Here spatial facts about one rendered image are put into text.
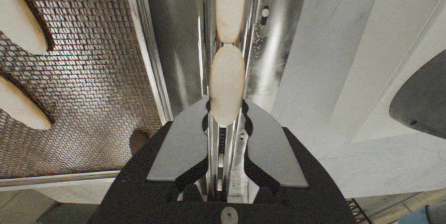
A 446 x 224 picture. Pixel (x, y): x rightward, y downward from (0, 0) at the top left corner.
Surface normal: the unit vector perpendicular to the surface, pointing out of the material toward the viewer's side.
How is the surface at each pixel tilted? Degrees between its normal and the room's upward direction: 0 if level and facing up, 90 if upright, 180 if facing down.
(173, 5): 0
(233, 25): 8
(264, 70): 0
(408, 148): 0
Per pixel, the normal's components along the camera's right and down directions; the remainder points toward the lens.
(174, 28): -0.02, 0.51
